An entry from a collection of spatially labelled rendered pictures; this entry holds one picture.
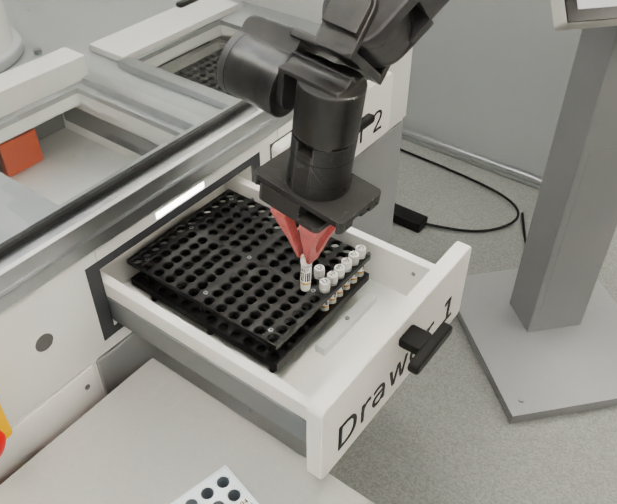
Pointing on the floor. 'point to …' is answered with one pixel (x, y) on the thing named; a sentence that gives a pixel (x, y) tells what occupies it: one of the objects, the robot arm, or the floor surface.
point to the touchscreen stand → (570, 252)
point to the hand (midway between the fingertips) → (308, 251)
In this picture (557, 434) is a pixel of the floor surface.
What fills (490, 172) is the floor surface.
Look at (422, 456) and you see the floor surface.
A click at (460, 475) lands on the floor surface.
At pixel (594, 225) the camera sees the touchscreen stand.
